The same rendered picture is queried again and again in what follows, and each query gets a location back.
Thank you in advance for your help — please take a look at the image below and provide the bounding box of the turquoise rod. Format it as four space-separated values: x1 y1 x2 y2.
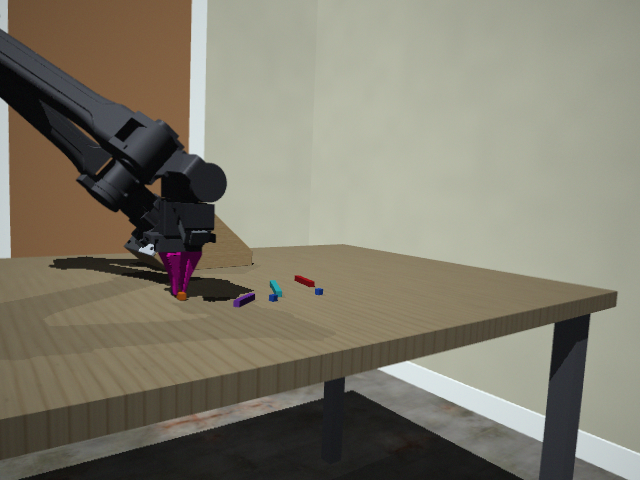
270 280 282 297

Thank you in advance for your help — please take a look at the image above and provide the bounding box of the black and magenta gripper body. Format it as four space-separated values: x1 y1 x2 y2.
143 198 216 252

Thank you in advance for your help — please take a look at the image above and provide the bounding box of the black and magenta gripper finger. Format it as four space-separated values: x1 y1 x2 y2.
158 252 180 296
179 251 202 293

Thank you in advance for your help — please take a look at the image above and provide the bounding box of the purple rod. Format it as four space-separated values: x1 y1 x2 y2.
233 293 255 307

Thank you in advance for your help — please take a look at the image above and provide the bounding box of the red rod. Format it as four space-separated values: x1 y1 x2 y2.
295 275 315 287

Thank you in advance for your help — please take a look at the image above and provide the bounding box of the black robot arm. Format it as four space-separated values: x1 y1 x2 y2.
0 29 227 246

